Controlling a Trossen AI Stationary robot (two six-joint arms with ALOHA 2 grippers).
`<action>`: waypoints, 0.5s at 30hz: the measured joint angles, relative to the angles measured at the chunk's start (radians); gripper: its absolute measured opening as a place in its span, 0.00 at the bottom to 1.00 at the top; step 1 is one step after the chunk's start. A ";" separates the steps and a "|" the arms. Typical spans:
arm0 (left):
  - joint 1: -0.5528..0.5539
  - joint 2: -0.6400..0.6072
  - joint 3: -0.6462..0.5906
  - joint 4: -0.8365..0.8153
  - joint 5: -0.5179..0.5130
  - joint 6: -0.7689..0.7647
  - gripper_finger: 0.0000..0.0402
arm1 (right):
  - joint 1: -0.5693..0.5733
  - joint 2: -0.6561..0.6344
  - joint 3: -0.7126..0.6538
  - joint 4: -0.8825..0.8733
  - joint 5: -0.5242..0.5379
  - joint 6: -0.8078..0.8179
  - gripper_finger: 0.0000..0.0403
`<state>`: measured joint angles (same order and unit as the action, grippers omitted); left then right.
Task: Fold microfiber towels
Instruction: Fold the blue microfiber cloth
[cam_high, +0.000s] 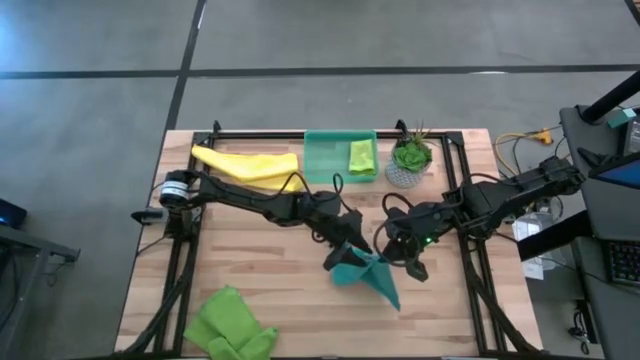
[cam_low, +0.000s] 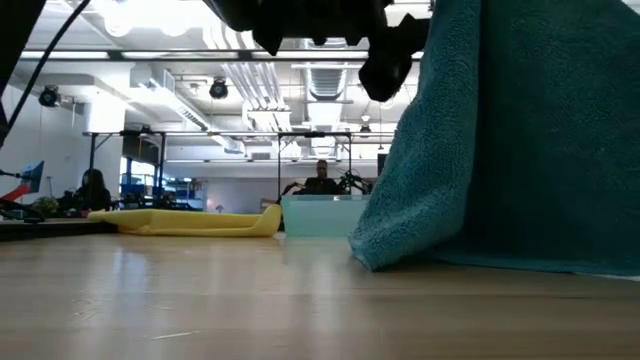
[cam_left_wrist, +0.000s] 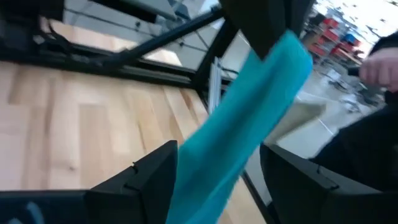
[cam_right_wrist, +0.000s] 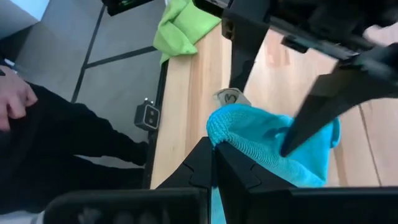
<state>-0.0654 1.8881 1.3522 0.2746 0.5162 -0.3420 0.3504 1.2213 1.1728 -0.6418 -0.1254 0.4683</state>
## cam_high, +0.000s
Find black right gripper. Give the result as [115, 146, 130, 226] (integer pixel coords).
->
[382, 202, 454, 283]

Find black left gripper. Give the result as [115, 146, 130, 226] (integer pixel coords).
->
[312, 202, 374, 271]

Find teal microfiber towel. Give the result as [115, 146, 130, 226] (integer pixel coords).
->
[329, 247, 402, 312]

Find lime green microfiber towel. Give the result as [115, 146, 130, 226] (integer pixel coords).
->
[348, 138, 378, 177]

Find yellow microfiber towel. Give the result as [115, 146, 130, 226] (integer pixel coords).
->
[191, 143, 306, 194]

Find bright green microfiber towel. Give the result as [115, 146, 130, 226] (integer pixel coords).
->
[182, 284, 280, 360]

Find succulent in triangle-patterned pot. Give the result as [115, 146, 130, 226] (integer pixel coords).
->
[384, 121, 435, 190]

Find small white carton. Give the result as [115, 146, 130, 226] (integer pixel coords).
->
[522, 259, 546, 281]

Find white plastic box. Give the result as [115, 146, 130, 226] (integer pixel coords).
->
[512, 212, 556, 242]

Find black square beam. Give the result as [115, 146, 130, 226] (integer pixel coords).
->
[517, 209, 594, 262]

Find grey desk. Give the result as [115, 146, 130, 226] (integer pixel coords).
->
[558, 103, 640, 360]

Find backlit black keyboard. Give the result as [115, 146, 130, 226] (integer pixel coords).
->
[603, 238, 640, 287]

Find monitor with blue screen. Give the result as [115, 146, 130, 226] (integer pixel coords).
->
[588, 149, 640, 191]

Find small teal box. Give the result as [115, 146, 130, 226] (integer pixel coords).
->
[606, 107, 639, 130]

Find black round pole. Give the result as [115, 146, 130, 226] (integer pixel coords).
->
[579, 69, 640, 125]

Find grey metal cart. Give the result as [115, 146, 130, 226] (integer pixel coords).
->
[0, 223, 81, 360]

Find black device with blue light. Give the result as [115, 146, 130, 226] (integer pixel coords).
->
[0, 198, 28, 230]

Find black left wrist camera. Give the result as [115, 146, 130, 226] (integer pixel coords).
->
[313, 189, 346, 210]

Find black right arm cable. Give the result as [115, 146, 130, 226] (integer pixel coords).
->
[372, 192, 461, 267]

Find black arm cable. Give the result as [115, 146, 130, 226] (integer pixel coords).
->
[277, 169, 354, 214]
[372, 192, 461, 267]

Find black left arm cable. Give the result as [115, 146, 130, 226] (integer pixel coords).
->
[277, 169, 354, 214]

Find black aluminium table frame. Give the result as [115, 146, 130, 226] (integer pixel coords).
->
[119, 119, 540, 357]

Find yellow power cable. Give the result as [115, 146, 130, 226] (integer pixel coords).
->
[493, 127, 555, 176]

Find black floor cables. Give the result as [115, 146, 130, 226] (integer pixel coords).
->
[568, 308, 594, 356]

